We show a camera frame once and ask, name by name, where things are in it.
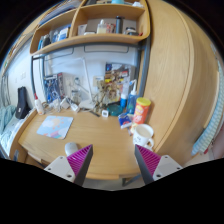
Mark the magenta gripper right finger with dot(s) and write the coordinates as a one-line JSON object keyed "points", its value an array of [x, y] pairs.
{"points": [[153, 166]]}

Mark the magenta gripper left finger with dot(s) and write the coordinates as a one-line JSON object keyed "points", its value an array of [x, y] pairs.
{"points": [[73, 167]]}

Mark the grey computer mouse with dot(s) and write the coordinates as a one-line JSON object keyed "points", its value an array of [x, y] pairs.
{"points": [[70, 148]]}

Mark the colourful mouse pad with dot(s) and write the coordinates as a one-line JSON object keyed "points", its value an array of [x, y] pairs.
{"points": [[55, 127]]}

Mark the white ceramic mug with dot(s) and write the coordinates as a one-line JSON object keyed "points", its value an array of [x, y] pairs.
{"points": [[143, 136]]}

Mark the blue snack packet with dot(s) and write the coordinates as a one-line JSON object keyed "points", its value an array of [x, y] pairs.
{"points": [[125, 120]]}

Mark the small white cube clock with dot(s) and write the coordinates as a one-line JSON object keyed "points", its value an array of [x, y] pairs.
{"points": [[105, 113]]}

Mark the yellow red chips can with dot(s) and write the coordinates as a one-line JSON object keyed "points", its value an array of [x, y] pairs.
{"points": [[140, 113]]}

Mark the teal round lid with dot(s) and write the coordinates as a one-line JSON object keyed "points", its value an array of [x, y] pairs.
{"points": [[114, 110]]}

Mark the blue spray bottle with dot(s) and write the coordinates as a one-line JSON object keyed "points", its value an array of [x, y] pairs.
{"points": [[132, 98]]}

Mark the white red-capped bottle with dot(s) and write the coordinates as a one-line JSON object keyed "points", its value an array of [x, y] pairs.
{"points": [[38, 105]]}

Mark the wooden model figure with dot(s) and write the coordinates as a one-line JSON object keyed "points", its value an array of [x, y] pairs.
{"points": [[106, 95]]}

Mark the blue box on desk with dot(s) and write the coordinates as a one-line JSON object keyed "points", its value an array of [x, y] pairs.
{"points": [[53, 86]]}

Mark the white tube bottle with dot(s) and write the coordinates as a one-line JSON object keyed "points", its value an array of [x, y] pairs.
{"points": [[124, 94]]}

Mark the colourful poster board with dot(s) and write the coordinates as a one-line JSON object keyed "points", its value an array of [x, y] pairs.
{"points": [[117, 74]]}

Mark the wooden wardrobe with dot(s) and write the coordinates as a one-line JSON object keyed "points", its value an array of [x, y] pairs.
{"points": [[182, 81]]}

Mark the white bottle on shelf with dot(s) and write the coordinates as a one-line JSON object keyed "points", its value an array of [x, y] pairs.
{"points": [[102, 27]]}

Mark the dark tumbler on shelf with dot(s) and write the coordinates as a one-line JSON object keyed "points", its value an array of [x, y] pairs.
{"points": [[119, 24]]}

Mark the wooden wall shelf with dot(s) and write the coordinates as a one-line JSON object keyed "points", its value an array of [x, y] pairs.
{"points": [[83, 22]]}

